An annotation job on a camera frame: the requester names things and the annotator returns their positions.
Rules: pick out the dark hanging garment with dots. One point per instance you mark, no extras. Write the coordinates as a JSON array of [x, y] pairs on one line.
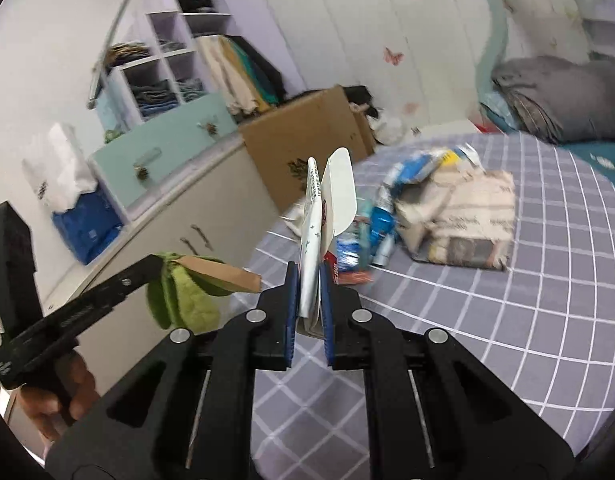
[[272, 70]]

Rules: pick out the teal drawer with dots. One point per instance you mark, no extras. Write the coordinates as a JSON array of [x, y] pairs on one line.
[[222, 110], [122, 175]]

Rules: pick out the teal headboard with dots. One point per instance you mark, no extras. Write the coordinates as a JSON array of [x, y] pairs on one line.
[[492, 35]]

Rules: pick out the dark folded clothes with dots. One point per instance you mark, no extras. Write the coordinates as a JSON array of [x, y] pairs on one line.
[[195, 1]]

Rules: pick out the teal hanging garment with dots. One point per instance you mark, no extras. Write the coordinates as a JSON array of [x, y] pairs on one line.
[[252, 75]]

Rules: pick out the white cubby shelf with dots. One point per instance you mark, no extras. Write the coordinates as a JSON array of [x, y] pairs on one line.
[[162, 30]]

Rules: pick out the white plastic bag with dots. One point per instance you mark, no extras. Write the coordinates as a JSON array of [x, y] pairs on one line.
[[387, 127]]

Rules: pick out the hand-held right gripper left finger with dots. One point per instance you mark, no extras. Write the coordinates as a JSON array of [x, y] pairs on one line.
[[291, 310]]

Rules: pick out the brown straw item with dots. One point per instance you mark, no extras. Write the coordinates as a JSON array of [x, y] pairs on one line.
[[127, 54]]

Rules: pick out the pink butterfly sticker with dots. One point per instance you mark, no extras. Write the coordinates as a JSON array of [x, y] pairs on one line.
[[393, 55]]

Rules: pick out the beige hanging garment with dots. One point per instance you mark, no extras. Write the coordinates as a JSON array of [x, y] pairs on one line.
[[217, 70]]

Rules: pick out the brown cardboard piece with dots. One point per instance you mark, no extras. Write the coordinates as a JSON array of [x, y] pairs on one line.
[[227, 277]]

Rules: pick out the grey quilt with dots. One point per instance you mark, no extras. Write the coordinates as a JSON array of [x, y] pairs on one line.
[[562, 95]]

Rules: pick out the folded blue clothes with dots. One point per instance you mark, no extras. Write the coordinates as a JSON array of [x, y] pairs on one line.
[[157, 100]]

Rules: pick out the torn cream paper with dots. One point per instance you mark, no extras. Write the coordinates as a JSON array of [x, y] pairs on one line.
[[422, 210]]

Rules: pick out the blue striped pillow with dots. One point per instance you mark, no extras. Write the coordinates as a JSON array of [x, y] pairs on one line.
[[497, 115]]

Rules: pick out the small cardboard box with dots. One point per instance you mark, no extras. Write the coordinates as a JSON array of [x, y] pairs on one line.
[[362, 132]]

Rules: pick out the silver metal pole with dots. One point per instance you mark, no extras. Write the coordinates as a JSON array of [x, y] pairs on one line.
[[114, 20]]

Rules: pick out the beige cabinet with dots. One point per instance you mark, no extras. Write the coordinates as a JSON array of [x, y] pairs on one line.
[[212, 200]]

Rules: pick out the large cardboard box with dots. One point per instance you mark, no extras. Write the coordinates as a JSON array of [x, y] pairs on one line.
[[297, 135]]

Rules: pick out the black clothes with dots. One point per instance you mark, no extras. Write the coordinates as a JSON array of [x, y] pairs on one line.
[[360, 96]]

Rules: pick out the faded pink sticker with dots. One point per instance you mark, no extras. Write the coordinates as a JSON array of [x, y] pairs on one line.
[[411, 107]]

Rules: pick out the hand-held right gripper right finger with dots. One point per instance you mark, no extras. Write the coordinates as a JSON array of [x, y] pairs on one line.
[[327, 320]]

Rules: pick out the hanging pinecone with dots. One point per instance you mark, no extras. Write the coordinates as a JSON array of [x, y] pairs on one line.
[[143, 174], [211, 127]]

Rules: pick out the yellow white packet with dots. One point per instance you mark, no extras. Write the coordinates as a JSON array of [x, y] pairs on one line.
[[457, 157]]

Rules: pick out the newspaper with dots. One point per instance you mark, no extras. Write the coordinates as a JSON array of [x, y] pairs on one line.
[[477, 220]]

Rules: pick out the person's left hand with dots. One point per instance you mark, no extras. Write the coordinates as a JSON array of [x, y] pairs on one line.
[[84, 390]]

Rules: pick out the white wardrobe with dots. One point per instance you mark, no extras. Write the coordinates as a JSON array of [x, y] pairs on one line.
[[347, 20]]

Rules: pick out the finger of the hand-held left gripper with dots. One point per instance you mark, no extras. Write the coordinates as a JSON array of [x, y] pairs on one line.
[[132, 275]]

